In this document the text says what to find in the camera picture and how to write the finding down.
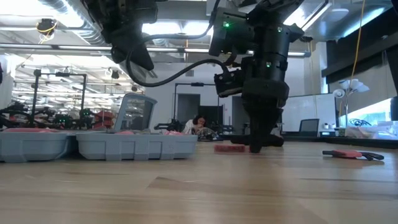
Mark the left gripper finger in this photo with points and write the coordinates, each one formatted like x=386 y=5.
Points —
x=129 y=56
x=141 y=54

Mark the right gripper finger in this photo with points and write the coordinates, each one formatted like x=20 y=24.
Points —
x=255 y=130
x=268 y=121

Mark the black work glove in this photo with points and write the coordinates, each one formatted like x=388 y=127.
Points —
x=276 y=140

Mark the small pink tool piece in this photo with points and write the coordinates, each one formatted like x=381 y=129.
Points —
x=230 y=148

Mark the small pink black-tipped tool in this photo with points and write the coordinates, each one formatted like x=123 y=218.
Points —
x=351 y=154

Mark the grey plastic tool case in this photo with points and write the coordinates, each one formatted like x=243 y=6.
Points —
x=133 y=147

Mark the other-station black robot arm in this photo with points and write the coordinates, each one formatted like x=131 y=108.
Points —
x=222 y=128
x=169 y=126
x=68 y=121
x=18 y=116

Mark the red tool cabinet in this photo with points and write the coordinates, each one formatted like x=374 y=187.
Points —
x=104 y=119

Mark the black ceiling spotlight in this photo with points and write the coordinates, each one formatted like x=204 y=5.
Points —
x=134 y=88
x=115 y=74

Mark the grey mesh office chair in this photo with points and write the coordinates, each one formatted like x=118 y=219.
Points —
x=309 y=126

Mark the whiteboard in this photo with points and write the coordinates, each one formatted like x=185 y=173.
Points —
x=311 y=109

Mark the long tube ceiling light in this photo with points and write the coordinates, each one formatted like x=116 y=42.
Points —
x=62 y=47

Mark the person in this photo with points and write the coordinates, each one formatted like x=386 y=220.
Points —
x=189 y=126

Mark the black round ceiling fixture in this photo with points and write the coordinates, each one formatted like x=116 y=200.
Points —
x=46 y=26

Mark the white multi-head floor lamp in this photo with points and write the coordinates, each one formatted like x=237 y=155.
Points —
x=347 y=85

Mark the white ceiling disc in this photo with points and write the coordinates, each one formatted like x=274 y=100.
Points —
x=337 y=14

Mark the clear plastic bag pile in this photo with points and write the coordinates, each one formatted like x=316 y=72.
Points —
x=382 y=130

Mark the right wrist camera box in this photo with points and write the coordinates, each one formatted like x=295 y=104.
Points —
x=228 y=82

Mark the grey wall vent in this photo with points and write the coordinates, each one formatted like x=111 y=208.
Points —
x=189 y=73

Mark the white-frame mesh office chair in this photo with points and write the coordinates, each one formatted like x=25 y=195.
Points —
x=135 y=112

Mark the black rig frame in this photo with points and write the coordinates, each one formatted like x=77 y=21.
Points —
x=35 y=93
x=196 y=84

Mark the black ceiling camera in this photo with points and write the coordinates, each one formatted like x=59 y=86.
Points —
x=307 y=39

